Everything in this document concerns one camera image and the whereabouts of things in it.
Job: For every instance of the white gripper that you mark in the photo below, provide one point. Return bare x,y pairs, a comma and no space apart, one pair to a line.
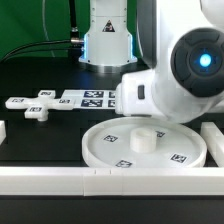
134,95

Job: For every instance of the white round table top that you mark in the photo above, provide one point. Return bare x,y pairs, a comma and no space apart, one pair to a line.
139,142

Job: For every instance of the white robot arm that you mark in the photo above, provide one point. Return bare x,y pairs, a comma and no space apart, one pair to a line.
181,42

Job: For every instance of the white marker plate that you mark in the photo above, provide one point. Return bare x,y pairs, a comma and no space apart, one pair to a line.
90,99

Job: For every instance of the white right fence bar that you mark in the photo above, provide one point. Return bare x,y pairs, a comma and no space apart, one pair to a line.
214,139

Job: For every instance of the white fence bar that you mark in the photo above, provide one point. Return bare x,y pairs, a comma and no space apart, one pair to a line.
214,139
110,181

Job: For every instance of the white cross-shaped table base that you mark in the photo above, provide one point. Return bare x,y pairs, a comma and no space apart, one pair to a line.
37,108

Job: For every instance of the white left fence block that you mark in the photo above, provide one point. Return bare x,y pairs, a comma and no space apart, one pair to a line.
2,131

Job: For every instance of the white front fence bar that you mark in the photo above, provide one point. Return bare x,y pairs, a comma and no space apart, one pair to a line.
110,181

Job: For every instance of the black cable connector post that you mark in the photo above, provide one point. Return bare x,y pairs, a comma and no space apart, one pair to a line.
74,33

